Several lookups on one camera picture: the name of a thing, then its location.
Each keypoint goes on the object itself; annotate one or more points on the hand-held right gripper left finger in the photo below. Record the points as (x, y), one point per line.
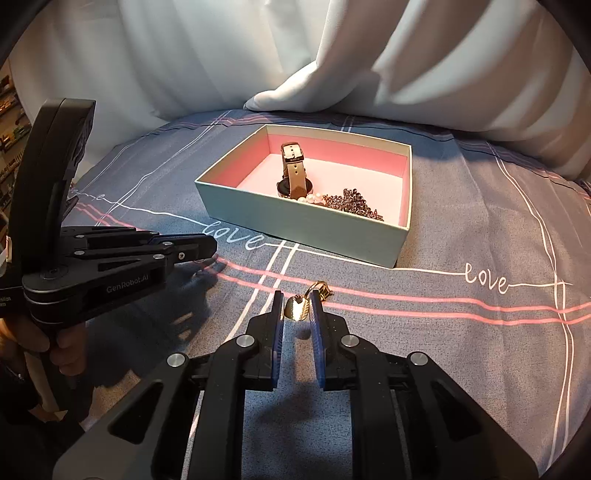
(277, 332)

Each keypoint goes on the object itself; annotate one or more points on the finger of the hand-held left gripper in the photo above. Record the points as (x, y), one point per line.
(194, 249)
(115, 237)

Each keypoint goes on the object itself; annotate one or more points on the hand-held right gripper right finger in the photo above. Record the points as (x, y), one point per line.
(317, 332)

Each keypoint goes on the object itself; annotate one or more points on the gold leaf pendant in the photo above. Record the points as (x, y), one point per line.
(295, 308)

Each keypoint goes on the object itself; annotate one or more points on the teal box with pink lining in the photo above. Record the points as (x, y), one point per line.
(300, 235)

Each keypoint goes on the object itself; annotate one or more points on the rose gold wristwatch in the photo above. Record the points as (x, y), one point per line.
(295, 177)

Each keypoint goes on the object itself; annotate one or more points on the person's left forearm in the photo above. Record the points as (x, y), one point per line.
(27, 434)

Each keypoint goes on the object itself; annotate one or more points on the person's left hand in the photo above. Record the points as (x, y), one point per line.
(69, 350)

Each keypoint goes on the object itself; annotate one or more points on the cluttered background shelf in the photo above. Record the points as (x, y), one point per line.
(9, 138)

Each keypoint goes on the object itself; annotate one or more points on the pale blue curtain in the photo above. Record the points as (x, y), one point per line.
(184, 55)

